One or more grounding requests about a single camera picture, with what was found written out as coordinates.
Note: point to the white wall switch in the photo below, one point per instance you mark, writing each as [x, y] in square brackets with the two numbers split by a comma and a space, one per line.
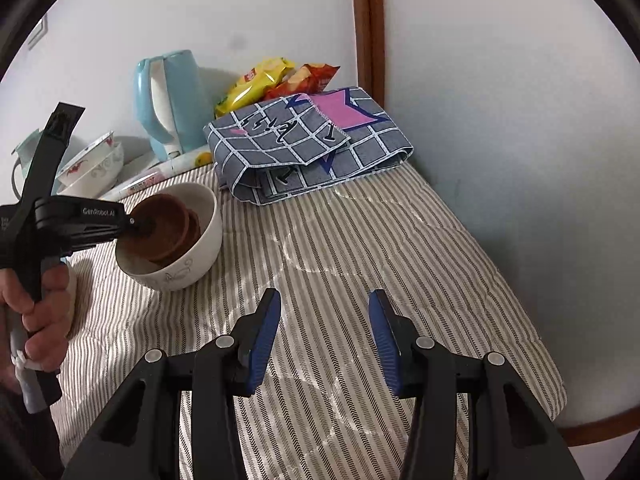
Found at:
[37, 32]

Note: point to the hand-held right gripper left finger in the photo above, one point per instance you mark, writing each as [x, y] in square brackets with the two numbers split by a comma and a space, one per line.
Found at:
[262, 345]

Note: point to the red chip bag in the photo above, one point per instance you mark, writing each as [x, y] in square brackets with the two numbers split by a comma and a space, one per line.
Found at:
[310, 77]

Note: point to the white bowl with red print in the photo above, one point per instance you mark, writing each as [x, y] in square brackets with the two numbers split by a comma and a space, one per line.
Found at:
[80, 165]

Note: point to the large brown bowl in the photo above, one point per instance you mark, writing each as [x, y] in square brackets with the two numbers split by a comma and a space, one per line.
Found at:
[160, 225]

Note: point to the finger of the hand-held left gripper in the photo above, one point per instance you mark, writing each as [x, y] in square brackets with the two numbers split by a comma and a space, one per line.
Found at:
[135, 222]
[55, 145]

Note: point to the teal thermos jug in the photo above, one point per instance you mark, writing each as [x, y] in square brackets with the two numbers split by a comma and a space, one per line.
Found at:
[25, 152]

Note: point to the light blue electric kettle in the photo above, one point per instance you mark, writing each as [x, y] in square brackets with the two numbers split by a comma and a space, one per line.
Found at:
[185, 100]

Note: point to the person's left hand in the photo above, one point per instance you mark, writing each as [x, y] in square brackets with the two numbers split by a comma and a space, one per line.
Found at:
[47, 320]

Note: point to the brown wooden door frame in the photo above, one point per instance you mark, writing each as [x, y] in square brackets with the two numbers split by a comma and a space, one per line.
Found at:
[367, 25]

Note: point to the white ceramic bowl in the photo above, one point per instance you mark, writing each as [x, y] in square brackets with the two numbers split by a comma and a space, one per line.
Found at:
[185, 265]

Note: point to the grey checked cloth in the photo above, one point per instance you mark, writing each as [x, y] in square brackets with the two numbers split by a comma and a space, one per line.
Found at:
[280, 140]

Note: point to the yellow chip bag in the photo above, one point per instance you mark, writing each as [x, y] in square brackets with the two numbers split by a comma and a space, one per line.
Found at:
[255, 82]

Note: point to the striped grey blanket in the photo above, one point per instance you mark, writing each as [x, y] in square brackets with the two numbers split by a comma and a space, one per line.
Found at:
[350, 240]

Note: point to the brown wooden bed frame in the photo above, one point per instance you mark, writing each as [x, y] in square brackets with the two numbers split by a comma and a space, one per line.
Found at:
[590, 432]

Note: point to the wide white bowl grey pattern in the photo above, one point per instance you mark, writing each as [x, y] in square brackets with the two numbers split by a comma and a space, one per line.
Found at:
[107, 170]

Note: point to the rolled fruit print mat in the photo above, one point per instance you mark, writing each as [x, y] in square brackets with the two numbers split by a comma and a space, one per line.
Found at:
[185, 162]

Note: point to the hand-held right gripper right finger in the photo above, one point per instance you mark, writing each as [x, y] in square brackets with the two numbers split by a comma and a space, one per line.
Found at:
[382, 340]

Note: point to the small brown bowl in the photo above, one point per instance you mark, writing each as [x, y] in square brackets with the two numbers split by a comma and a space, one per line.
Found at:
[192, 232]

